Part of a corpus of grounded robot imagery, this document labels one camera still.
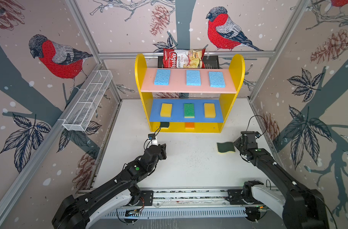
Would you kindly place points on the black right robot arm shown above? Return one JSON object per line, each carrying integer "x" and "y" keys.
{"x": 298, "y": 206}

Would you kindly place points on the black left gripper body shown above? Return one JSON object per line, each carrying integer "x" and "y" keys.
{"x": 162, "y": 154}

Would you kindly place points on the orange sponge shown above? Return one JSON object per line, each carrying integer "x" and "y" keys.
{"x": 189, "y": 125}

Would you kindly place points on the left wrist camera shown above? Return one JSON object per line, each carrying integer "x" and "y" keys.
{"x": 152, "y": 140}

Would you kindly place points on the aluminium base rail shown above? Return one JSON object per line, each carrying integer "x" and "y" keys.
{"x": 186, "y": 204}

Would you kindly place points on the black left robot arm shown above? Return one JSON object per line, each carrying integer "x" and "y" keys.
{"x": 82, "y": 212}

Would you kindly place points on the dark green wavy sponge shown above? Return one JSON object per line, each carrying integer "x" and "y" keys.
{"x": 226, "y": 147}
{"x": 164, "y": 125}

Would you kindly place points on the yellow shelf unit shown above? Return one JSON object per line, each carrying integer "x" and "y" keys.
{"x": 226, "y": 101}

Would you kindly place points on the pink upper shelf board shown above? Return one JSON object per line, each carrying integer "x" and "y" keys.
{"x": 177, "y": 82}

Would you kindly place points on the red cassava chips bag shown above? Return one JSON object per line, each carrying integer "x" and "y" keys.
{"x": 178, "y": 58}

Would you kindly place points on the yellow sponge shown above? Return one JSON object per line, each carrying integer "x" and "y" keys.
{"x": 209, "y": 110}
{"x": 166, "y": 110}

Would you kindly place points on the light blue sponge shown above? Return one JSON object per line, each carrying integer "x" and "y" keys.
{"x": 162, "y": 77}
{"x": 193, "y": 78}
{"x": 216, "y": 79}

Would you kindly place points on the white mesh wall tray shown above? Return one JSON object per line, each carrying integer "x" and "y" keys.
{"x": 83, "y": 111}

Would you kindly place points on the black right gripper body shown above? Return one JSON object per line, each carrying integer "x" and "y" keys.
{"x": 237, "y": 143}

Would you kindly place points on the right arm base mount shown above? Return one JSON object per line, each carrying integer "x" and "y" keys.
{"x": 244, "y": 195}

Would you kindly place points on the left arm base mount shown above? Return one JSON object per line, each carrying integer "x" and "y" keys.
{"x": 140, "y": 197}

